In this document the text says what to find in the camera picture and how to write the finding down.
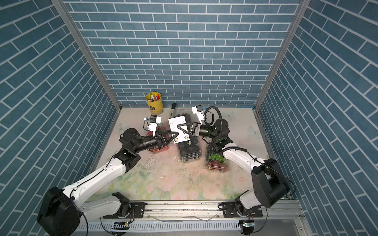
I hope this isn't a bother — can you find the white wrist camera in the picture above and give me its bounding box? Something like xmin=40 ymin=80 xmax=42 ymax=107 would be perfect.
xmin=192 ymin=105 xmax=204 ymax=124
xmin=143 ymin=115 xmax=161 ymax=136

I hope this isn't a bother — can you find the clear box of strawberries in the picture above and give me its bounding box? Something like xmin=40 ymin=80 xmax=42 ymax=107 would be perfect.
xmin=147 ymin=122 xmax=172 ymax=153

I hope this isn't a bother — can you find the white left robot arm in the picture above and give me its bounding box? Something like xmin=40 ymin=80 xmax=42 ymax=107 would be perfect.
xmin=36 ymin=128 xmax=179 ymax=236

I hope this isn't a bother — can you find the yellow pen cup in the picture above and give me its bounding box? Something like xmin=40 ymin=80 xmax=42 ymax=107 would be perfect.
xmin=146 ymin=92 xmax=163 ymax=115

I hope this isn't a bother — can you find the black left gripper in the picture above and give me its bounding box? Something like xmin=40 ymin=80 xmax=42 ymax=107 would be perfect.
xmin=132 ymin=130 xmax=177 ymax=154

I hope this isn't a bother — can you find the clear box of avocados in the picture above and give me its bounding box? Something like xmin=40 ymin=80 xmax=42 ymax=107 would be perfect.
xmin=177 ymin=138 xmax=202 ymax=162

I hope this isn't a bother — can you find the metal base rail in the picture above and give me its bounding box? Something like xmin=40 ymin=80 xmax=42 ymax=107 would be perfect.
xmin=85 ymin=200 xmax=305 ymax=222

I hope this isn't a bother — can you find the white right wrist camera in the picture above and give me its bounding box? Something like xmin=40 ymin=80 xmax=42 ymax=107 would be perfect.
xmin=192 ymin=105 xmax=204 ymax=124

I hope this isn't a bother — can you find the black capped marker pen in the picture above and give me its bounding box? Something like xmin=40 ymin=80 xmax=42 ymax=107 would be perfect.
xmin=169 ymin=102 xmax=176 ymax=119

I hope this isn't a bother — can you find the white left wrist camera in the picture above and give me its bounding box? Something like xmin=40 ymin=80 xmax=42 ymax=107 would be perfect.
xmin=143 ymin=115 xmax=161 ymax=136

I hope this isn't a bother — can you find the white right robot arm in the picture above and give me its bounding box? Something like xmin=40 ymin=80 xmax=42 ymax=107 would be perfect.
xmin=173 ymin=119 xmax=290 ymax=212

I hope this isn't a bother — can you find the clear box of mixed grapes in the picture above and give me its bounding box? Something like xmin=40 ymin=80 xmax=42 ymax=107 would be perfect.
xmin=205 ymin=145 xmax=228 ymax=172

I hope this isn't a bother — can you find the clear box of dark grapes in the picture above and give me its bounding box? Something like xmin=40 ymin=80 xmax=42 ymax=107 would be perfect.
xmin=172 ymin=107 xmax=196 ymax=123

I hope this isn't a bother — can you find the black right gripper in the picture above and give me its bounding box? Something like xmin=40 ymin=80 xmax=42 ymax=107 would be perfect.
xmin=180 ymin=124 xmax=220 ymax=142

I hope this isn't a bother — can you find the black corrugated cable conduit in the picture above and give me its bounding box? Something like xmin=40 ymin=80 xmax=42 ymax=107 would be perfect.
xmin=203 ymin=106 xmax=266 ymax=166

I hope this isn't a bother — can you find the white perforated cable tray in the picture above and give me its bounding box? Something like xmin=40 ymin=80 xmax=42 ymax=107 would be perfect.
xmin=76 ymin=220 xmax=241 ymax=233

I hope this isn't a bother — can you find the white fruit sticker sheet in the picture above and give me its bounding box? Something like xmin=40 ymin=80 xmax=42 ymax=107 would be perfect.
xmin=168 ymin=115 xmax=190 ymax=144

